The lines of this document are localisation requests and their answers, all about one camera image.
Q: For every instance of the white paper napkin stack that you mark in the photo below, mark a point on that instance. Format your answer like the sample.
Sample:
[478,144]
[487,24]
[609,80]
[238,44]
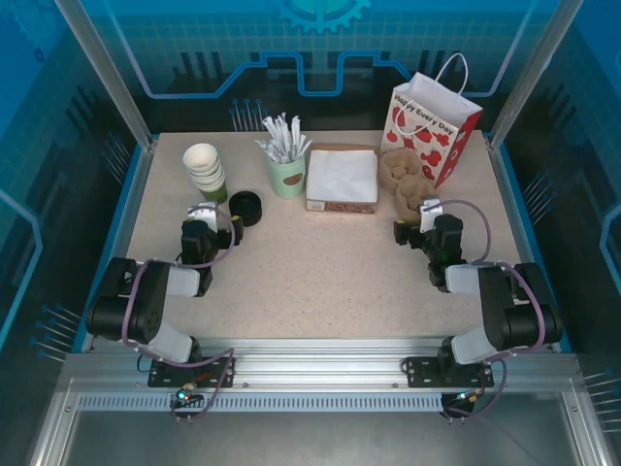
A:
[342,175]

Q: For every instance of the small LED connector board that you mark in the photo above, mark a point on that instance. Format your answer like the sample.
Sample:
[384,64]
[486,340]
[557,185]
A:
[186,397]
[467,397]

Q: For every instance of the stack of white napkins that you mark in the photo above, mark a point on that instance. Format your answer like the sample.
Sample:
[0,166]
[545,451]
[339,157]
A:
[339,207]

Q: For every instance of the wide aluminium mounting rail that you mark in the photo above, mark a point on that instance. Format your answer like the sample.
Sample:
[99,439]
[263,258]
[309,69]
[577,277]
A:
[315,359]

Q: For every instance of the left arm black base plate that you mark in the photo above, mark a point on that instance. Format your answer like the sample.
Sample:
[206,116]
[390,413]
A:
[218,371]

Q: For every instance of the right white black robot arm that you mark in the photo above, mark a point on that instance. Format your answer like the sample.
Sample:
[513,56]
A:
[504,310]

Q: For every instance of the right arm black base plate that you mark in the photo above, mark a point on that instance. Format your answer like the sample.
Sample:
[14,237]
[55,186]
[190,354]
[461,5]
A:
[422,371]

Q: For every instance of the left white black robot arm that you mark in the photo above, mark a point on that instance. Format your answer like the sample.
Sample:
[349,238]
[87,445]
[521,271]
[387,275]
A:
[150,310]

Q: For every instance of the pale green stirrer holder cup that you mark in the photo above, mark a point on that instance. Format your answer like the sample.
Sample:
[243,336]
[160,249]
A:
[286,182]

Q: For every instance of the aluminium frame post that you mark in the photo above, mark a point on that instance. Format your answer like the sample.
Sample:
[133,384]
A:
[529,73]
[107,73]

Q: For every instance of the white red paper gift bag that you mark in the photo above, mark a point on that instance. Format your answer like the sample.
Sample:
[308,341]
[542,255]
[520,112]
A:
[417,138]

